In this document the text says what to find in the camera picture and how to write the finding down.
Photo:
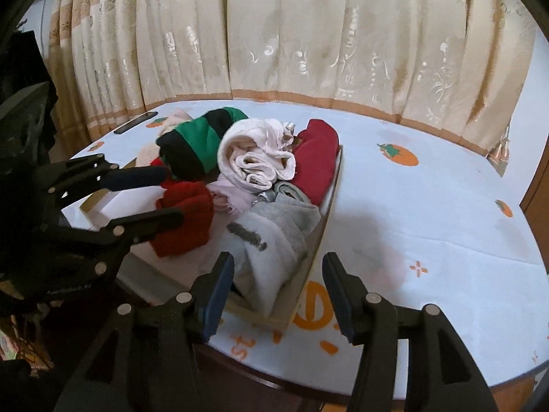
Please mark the black hanging garment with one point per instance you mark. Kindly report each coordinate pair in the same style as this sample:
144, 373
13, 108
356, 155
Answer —
22, 65

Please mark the beige dotted underwear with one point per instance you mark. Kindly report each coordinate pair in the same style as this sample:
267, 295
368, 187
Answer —
151, 150

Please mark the white dotted underwear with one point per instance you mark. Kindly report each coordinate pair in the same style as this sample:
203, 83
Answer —
256, 153

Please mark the bright red underwear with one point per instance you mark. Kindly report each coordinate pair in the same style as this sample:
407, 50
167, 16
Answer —
169, 180

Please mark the black smartphone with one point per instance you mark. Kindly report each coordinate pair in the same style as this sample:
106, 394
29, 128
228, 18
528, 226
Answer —
135, 122

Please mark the green underwear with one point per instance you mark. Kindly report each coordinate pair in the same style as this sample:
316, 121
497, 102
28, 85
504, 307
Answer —
190, 150

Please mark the shallow cardboard tray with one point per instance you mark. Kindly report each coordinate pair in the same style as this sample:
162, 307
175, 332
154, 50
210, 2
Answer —
156, 280

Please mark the light pink underwear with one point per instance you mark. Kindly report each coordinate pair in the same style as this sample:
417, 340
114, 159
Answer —
228, 198

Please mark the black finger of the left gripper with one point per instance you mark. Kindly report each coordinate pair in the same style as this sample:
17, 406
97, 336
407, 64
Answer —
79, 177
135, 229

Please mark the wooden door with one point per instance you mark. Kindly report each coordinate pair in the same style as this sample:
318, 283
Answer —
535, 205

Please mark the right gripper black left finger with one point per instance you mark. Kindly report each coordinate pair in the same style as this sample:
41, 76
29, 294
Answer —
144, 360

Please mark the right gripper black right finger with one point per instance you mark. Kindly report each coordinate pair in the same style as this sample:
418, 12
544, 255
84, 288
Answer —
442, 374

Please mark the white persimmon print tablecloth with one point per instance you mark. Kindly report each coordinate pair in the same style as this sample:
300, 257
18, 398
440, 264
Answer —
446, 231

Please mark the dark red underwear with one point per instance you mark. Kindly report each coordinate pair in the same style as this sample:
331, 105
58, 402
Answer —
315, 150

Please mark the beige floral curtain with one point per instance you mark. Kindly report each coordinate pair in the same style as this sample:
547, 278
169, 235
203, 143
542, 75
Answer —
452, 68

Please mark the curtain tassel tieback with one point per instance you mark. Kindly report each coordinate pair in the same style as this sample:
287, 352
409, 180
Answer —
499, 155

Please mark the orange underwear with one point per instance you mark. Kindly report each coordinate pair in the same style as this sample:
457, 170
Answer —
195, 202

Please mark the grey white underwear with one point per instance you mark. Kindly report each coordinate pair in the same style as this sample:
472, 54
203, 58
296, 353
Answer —
268, 244

